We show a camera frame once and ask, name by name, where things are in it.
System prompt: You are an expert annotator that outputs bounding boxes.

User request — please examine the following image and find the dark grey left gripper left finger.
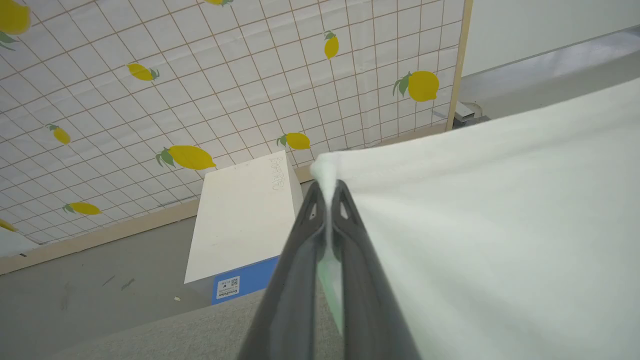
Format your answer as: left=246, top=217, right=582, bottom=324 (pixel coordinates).
left=237, top=180, right=329, bottom=360

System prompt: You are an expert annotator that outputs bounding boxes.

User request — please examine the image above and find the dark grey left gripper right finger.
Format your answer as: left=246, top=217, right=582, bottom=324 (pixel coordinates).
left=332, top=179, right=422, bottom=360

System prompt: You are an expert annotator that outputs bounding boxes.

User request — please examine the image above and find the white and black garment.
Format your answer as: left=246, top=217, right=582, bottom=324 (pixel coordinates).
left=310, top=77, right=640, bottom=360

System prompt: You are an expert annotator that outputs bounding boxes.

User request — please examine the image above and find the white cardboard box blue side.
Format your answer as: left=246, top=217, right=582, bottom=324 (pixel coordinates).
left=183, top=150, right=305, bottom=306

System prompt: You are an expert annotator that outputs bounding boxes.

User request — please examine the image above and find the lemon pattern tablecloth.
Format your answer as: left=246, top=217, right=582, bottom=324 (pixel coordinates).
left=0, top=0, right=474, bottom=277

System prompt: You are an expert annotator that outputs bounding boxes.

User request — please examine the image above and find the grey metal bracket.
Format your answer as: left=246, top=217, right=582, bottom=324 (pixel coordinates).
left=452, top=101, right=491, bottom=129

